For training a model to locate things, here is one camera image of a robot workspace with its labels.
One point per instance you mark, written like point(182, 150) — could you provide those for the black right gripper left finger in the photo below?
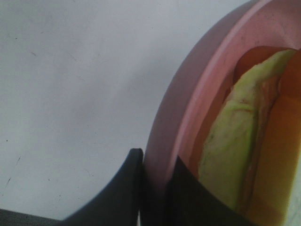
point(116, 205)

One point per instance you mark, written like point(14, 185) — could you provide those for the pink plate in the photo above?
point(205, 74)

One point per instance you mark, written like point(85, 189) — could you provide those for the sandwich with cheese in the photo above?
point(250, 159)

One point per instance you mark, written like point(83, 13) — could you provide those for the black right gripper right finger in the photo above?
point(185, 203)

